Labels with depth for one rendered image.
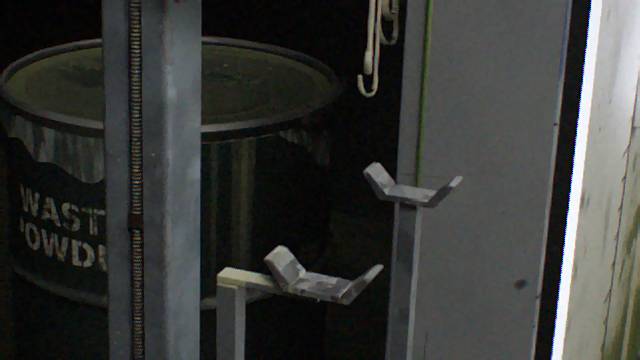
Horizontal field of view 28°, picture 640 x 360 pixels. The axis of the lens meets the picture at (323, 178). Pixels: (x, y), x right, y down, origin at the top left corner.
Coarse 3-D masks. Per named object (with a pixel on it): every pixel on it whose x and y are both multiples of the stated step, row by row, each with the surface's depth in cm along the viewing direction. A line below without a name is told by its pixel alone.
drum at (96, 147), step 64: (320, 64) 226; (64, 128) 193; (256, 128) 194; (320, 128) 207; (64, 192) 197; (256, 192) 199; (320, 192) 212; (64, 256) 201; (256, 256) 203; (320, 256) 218; (64, 320) 205; (256, 320) 207; (320, 320) 223
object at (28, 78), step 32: (32, 64) 224; (64, 64) 229; (96, 64) 229; (224, 64) 233; (256, 64) 233; (288, 64) 232; (32, 96) 208; (64, 96) 210; (96, 96) 211; (224, 96) 213; (256, 96) 214; (288, 96) 215; (320, 96) 214
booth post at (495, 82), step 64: (448, 0) 138; (512, 0) 136; (448, 64) 141; (512, 64) 138; (448, 128) 143; (512, 128) 140; (512, 192) 143; (448, 256) 148; (512, 256) 145; (448, 320) 150; (512, 320) 147
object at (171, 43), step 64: (128, 0) 96; (192, 0) 98; (128, 64) 98; (192, 64) 100; (128, 128) 99; (192, 128) 101; (128, 192) 101; (192, 192) 103; (128, 256) 103; (192, 256) 105; (128, 320) 105; (192, 320) 107
